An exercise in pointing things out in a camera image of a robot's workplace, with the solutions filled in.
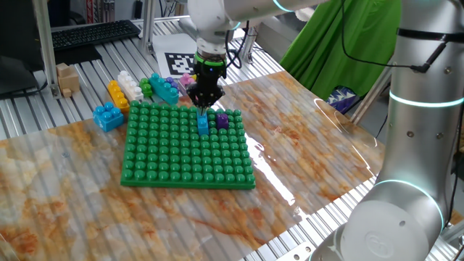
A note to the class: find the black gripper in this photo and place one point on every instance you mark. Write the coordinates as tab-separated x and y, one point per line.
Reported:
209	76

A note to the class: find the light blue long block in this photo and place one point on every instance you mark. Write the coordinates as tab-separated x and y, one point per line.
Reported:
203	125

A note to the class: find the purple single-stud block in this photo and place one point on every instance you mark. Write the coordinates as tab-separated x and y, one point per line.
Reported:
222	122

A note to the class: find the light blue square block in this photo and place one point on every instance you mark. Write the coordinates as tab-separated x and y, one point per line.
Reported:
108	117

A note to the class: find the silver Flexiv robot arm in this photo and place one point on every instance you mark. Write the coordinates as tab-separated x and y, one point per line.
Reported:
417	145

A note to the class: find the pink long block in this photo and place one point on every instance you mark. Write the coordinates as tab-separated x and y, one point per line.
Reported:
185	79

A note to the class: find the indigo short block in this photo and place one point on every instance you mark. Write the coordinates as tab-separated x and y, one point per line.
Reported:
173	82

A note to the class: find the teal long block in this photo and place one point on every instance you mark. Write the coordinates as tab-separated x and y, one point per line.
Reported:
165	90

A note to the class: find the small green block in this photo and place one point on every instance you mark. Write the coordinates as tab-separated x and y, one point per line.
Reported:
146	88

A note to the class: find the printed marker tag sheet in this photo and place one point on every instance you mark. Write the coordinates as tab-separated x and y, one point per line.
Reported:
170	47

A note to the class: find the green studded baseplate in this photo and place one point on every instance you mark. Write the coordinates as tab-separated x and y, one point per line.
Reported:
174	156

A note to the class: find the white long block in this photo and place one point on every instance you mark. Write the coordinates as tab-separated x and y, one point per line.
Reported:
130	86

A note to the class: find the orange-yellow long block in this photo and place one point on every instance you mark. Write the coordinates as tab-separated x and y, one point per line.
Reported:
119	96

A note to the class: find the black keyboard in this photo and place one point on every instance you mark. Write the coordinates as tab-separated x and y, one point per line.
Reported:
94	34

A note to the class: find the green cloth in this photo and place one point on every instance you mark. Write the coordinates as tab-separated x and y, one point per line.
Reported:
326	54

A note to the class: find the black desk pad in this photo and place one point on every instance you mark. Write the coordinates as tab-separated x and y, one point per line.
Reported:
78	56

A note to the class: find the blue white patterned bag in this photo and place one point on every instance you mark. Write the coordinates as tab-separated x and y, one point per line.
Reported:
340	99

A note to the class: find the large wooden block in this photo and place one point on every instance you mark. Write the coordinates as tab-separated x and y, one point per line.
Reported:
69	82

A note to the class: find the tiny wooden block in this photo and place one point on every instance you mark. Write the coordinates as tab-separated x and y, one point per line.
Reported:
66	93

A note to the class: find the red white striped pole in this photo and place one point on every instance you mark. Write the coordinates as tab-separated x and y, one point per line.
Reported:
90	11

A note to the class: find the small wooden cube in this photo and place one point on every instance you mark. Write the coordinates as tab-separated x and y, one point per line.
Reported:
61	69

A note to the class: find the marble pattern table mat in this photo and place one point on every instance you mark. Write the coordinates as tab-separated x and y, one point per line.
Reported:
90	217

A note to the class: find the silver robot mounting plate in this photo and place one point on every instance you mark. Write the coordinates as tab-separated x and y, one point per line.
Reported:
299	252

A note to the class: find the black monitor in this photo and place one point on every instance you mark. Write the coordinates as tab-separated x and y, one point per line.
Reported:
18	36

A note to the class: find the aluminium frame post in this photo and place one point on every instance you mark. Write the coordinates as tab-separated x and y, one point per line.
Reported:
249	45
148	25
45	47
371	95

